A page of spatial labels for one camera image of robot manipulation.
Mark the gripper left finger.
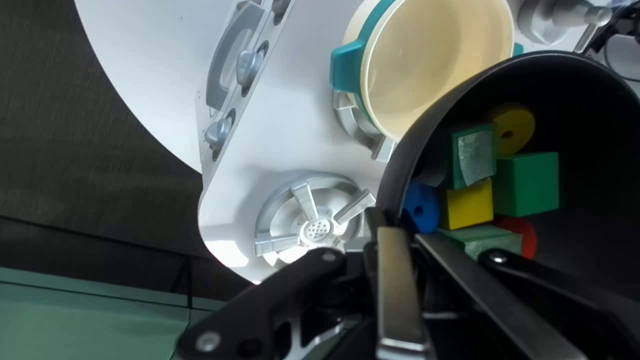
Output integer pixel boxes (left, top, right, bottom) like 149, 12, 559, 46
175, 207, 434, 360

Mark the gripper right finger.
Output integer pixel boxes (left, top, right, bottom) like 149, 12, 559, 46
415, 232, 640, 360

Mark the black bowl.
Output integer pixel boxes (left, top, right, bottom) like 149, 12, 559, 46
376, 50, 640, 302

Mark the grey toy burner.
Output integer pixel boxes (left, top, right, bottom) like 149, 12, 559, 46
332, 90, 398, 163
254, 172, 377, 266

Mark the green flat block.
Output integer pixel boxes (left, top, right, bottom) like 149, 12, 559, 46
440, 225, 524, 262

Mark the green cube block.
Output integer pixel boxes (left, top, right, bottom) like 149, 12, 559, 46
492, 152, 560, 217

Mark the yellow cube block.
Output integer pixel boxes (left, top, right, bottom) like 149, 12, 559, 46
440, 178, 495, 231

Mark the green block with tape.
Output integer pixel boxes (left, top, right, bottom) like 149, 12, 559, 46
452, 124, 497, 190

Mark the white toy kitchen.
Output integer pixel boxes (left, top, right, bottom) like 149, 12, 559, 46
74, 0, 640, 286

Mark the grey toy tap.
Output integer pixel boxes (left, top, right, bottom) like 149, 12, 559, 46
517, 0, 614, 54

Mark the red ring block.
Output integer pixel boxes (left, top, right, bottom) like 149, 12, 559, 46
495, 216, 539, 260

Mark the blue ring block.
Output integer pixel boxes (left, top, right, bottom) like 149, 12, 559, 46
402, 181, 441, 235

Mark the yellow ring block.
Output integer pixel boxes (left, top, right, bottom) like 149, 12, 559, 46
487, 104, 536, 157

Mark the grey oven door handle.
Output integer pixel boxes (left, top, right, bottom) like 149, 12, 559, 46
206, 2, 266, 111

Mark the cream pot with teal handles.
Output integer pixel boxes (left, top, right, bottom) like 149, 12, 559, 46
330, 0, 525, 143

